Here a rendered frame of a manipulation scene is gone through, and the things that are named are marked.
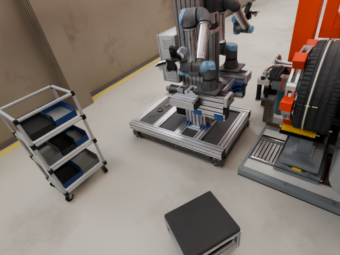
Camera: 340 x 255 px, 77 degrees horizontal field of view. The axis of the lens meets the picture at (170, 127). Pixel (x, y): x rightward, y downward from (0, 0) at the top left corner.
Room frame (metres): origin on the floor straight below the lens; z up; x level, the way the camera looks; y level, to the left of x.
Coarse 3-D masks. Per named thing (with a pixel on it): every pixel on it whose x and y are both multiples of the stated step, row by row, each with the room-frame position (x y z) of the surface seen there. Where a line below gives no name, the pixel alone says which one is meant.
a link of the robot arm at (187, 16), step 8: (192, 8) 1.75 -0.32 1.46; (184, 16) 1.74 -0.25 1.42; (192, 16) 1.71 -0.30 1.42; (184, 24) 1.74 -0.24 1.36; (192, 24) 1.73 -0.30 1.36; (192, 32) 1.74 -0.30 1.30; (192, 40) 1.74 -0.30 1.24; (192, 48) 1.74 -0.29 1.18; (192, 56) 1.74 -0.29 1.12; (192, 72) 1.72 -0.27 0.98
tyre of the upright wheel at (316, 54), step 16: (320, 48) 1.31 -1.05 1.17; (336, 48) 1.26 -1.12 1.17; (336, 64) 1.15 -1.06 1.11; (304, 80) 1.19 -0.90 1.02; (320, 80) 1.13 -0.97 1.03; (336, 80) 1.09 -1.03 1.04; (304, 96) 1.14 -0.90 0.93; (320, 96) 1.09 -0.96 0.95; (336, 96) 1.04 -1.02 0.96; (304, 112) 1.12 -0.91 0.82; (320, 112) 1.06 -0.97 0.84; (304, 128) 1.16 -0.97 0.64; (320, 128) 1.07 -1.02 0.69
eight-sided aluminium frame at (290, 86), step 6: (306, 48) 1.50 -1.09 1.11; (312, 48) 1.48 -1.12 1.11; (300, 72) 1.28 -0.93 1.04; (288, 78) 1.29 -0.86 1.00; (288, 84) 1.26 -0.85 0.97; (294, 84) 1.24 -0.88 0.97; (288, 90) 1.25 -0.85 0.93; (294, 90) 1.23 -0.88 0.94; (294, 96) 1.56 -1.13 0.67; (294, 102) 1.53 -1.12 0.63; (282, 114) 1.28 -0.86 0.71; (288, 114) 1.23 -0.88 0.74
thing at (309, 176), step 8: (288, 136) 1.62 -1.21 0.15; (328, 144) 1.40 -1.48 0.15; (280, 152) 1.41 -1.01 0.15; (280, 168) 1.24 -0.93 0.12; (288, 168) 1.20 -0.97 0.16; (296, 168) 1.17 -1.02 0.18; (320, 168) 1.15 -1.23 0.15; (296, 176) 1.15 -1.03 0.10; (304, 176) 1.11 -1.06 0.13; (312, 176) 1.08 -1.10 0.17; (320, 176) 1.06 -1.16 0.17
